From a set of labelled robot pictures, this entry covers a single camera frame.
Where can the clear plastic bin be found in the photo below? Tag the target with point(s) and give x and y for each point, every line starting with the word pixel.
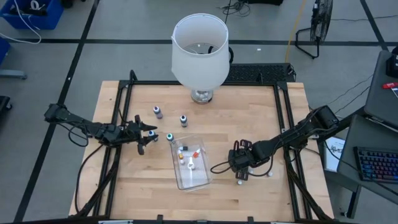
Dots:
pixel 199 177

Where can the black desk device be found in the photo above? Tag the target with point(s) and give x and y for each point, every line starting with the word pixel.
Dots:
pixel 392 62

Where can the small yellow food coloring bottle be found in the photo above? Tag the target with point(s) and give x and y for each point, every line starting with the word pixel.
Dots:
pixel 180 155

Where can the silver frame bracket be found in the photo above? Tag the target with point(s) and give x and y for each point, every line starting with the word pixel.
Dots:
pixel 115 222

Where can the silver table lamp white shade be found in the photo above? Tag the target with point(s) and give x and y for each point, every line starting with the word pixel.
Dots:
pixel 200 56

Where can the blue floor bin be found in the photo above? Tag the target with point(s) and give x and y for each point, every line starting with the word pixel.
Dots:
pixel 46 18

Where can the large blue food coloring bottle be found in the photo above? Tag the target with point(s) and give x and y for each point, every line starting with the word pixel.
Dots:
pixel 151 133

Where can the black perforated metal box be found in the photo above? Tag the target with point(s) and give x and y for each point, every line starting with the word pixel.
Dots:
pixel 258 73

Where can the black aluminium table frame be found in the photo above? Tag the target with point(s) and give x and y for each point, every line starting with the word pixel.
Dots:
pixel 149 83

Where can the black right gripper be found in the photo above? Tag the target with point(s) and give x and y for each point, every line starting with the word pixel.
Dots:
pixel 241 158

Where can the large black food coloring bottle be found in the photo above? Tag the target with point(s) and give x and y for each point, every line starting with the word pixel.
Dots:
pixel 183 119

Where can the blue crate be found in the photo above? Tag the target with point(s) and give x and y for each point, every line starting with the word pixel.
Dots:
pixel 3 49

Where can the black floor fan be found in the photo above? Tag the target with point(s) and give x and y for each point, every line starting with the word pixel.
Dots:
pixel 320 18

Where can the black floor object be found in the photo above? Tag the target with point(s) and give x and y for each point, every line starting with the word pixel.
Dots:
pixel 4 102

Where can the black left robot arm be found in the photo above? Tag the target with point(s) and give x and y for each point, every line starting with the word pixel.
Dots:
pixel 93 129

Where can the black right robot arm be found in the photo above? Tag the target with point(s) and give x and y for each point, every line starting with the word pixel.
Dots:
pixel 295 133

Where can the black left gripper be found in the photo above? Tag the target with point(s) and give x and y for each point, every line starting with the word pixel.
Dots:
pixel 130 133

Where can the small red item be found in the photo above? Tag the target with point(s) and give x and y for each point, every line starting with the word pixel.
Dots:
pixel 390 85

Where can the backlit black keyboard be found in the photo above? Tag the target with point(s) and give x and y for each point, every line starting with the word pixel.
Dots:
pixel 377 163

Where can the dark grey desk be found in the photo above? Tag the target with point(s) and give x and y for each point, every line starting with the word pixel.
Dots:
pixel 349 155

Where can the large green food coloring bottle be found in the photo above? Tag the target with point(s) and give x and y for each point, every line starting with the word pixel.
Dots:
pixel 169 137

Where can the white paper sheet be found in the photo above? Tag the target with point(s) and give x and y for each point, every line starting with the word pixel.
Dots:
pixel 334 152

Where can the grey table foot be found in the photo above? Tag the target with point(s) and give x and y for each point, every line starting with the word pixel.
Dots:
pixel 12 74

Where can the large purple food coloring bottle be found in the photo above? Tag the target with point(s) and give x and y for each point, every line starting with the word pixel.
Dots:
pixel 157 111

